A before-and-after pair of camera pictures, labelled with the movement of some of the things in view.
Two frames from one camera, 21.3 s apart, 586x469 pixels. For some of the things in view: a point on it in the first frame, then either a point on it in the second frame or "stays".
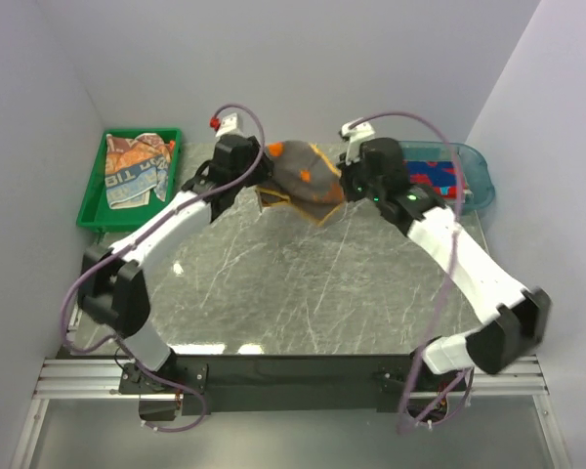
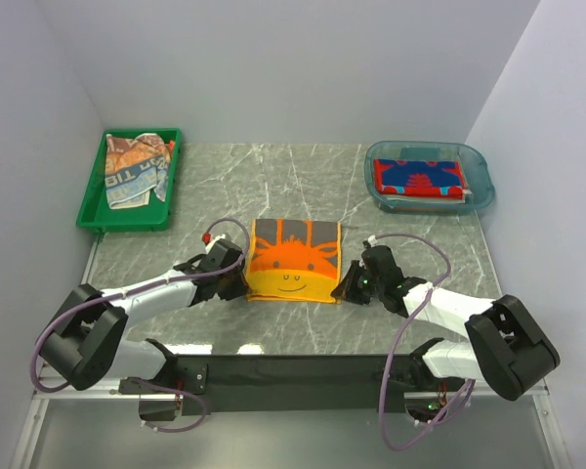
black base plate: x=373 y=384 stays
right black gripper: x=347 y=171 -> x=347 y=288
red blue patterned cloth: x=437 y=175 stays
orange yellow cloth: x=305 y=178 -> x=294 y=261
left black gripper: x=264 y=171 -> x=240 y=288
